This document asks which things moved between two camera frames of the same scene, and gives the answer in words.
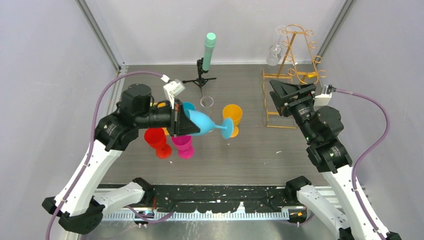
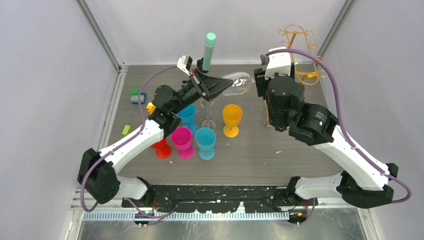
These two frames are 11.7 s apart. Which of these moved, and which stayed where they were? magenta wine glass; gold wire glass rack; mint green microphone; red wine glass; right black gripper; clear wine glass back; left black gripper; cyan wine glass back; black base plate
Moved: clear wine glass back; cyan wine glass back; left black gripper; right black gripper
Stayed: gold wire glass rack; red wine glass; magenta wine glass; black base plate; mint green microphone
